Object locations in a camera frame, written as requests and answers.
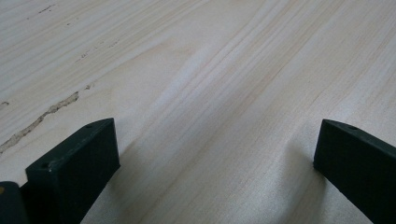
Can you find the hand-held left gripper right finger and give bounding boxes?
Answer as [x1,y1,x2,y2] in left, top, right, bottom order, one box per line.
[313,119,396,224]

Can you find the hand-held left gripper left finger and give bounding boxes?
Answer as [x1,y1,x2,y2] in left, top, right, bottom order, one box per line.
[20,118,121,224]

